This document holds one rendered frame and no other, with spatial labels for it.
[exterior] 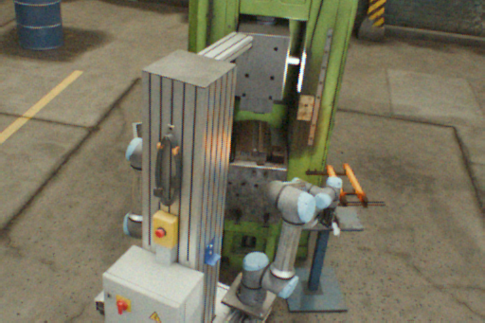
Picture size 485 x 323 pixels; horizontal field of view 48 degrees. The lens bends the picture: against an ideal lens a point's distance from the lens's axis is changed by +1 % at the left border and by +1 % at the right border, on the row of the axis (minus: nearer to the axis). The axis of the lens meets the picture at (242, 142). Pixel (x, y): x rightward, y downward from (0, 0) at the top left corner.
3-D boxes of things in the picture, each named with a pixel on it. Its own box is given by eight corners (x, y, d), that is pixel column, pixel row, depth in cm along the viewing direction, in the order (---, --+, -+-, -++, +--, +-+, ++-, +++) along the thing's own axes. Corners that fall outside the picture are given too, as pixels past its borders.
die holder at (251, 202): (279, 224, 369) (288, 170, 347) (224, 219, 369) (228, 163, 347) (278, 178, 417) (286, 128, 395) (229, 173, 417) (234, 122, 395)
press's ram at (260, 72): (296, 101, 329) (305, 38, 309) (232, 96, 329) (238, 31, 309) (294, 75, 366) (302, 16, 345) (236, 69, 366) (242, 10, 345)
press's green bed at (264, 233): (271, 275, 393) (278, 224, 369) (219, 270, 393) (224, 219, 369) (271, 226, 441) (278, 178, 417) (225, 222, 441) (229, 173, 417)
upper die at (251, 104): (271, 114, 334) (273, 99, 329) (239, 110, 334) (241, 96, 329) (272, 85, 370) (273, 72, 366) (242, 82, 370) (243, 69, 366)
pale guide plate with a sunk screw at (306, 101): (311, 120, 349) (314, 97, 340) (296, 119, 349) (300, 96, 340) (310, 119, 350) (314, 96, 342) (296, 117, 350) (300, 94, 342)
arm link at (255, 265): (249, 266, 267) (252, 244, 260) (273, 278, 261) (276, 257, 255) (236, 280, 258) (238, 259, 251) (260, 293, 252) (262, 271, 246)
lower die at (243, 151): (265, 162, 352) (266, 151, 348) (234, 159, 352) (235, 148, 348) (266, 131, 388) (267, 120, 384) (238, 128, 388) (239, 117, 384)
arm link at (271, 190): (250, 200, 237) (291, 194, 281) (272, 209, 232) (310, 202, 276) (259, 175, 235) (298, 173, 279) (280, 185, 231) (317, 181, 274)
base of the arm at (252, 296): (259, 310, 257) (261, 295, 252) (230, 297, 262) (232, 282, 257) (271, 289, 269) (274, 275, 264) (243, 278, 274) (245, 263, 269)
